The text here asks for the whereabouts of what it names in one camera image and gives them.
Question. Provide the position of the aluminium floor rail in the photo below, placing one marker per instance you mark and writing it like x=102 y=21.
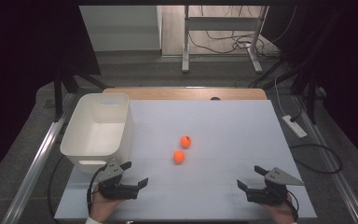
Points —
x=332 y=161
x=37 y=161

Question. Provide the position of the black curtain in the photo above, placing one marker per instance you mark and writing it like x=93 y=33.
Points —
x=341 y=62
x=18 y=62

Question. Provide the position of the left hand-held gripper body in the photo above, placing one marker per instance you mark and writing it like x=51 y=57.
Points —
x=118 y=190

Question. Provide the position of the white plastic bin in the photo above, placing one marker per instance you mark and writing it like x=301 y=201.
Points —
x=96 y=133

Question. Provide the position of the plain orange ball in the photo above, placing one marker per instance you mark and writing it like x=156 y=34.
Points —
x=179 y=157

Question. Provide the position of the person's right hand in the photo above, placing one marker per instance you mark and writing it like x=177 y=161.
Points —
x=281 y=213

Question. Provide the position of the white table mat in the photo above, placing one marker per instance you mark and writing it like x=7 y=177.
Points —
x=230 y=130

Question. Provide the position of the white panel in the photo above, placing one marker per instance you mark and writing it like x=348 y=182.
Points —
x=118 y=28

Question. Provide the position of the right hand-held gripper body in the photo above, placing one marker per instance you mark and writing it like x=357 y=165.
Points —
x=268 y=191

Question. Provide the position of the white power strip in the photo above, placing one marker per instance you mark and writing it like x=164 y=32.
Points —
x=294 y=127

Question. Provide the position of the black metal stand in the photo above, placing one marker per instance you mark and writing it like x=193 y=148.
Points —
x=311 y=96
x=57 y=96

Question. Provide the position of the wooden table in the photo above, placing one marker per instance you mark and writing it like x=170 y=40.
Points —
x=167 y=93

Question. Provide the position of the orange ball with black mark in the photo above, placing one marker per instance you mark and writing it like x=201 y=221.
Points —
x=185 y=142

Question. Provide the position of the white metal stand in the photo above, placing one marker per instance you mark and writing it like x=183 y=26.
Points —
x=185 y=46

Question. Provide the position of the black table grommet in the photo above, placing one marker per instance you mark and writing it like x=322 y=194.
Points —
x=215 y=98

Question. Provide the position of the person's left hand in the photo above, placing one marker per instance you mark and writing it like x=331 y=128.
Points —
x=104 y=207

